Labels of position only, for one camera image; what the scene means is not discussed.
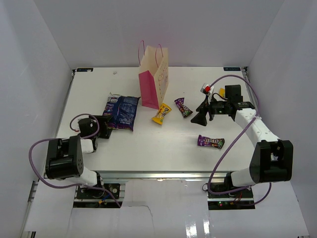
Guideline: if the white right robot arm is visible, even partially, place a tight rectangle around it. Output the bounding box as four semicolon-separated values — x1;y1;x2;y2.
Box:
191;84;293;198

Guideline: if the aluminium table edge rail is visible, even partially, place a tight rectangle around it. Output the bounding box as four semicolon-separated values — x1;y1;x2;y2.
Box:
43;171;280;179

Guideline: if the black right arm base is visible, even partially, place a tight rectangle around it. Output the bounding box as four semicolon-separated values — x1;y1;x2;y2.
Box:
202;183;255;211

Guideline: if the yellow m&m's packet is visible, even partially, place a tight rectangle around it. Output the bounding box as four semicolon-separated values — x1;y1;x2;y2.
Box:
152;103;171;125
219;88;225;98

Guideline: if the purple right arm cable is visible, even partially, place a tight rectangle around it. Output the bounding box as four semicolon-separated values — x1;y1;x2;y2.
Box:
207;75;273;206

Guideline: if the blue purple snack bag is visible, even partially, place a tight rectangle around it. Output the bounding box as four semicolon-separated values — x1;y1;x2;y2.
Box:
114;96;140;131
103;93;122;117

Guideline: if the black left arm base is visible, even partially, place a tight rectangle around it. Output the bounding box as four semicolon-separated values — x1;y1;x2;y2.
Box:
73;183;122;208

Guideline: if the yellow M&M's packet centre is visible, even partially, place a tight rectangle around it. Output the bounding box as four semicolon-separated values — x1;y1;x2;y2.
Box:
152;103;171;125

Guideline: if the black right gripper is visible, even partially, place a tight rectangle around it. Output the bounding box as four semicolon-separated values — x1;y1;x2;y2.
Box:
191;95;230;126

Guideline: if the brown purple m&m's packet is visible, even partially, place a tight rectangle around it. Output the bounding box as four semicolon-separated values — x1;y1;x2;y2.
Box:
197;135;225;149
174;98;193;118

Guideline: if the beige pink paper bag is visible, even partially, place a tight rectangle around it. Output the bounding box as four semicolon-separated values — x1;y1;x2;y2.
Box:
138;40;169;109

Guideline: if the yellow M&M's packet far right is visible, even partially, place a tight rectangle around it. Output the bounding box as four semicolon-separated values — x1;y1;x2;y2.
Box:
219;88;225;98

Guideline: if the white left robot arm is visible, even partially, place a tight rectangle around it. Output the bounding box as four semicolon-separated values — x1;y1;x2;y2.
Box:
45;114;112;198

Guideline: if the brown purple M&M's packet front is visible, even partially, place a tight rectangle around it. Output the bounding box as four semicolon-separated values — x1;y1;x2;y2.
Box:
197;135;225;149

